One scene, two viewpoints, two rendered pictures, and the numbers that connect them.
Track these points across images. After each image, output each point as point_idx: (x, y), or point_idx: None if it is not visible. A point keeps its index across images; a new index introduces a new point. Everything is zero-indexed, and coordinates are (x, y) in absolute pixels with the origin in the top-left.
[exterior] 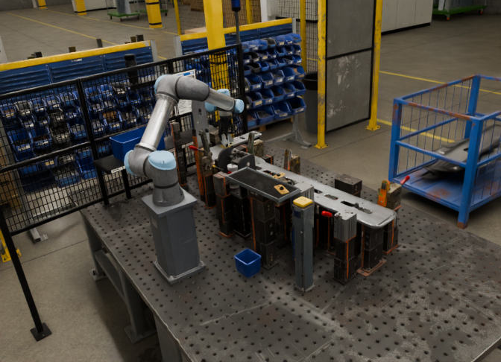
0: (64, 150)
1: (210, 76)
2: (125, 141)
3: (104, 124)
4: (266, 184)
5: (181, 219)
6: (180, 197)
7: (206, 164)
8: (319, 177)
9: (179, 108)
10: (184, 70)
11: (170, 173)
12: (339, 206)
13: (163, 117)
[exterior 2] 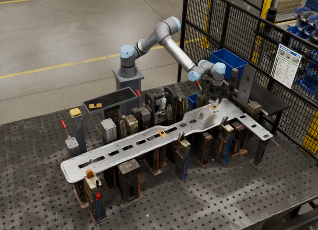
0: (208, 35)
1: (316, 74)
2: (212, 54)
3: (230, 40)
4: (107, 101)
5: (118, 84)
6: (121, 74)
7: (197, 100)
8: (235, 208)
9: (275, 73)
10: (292, 49)
11: (120, 58)
12: (97, 153)
13: (151, 36)
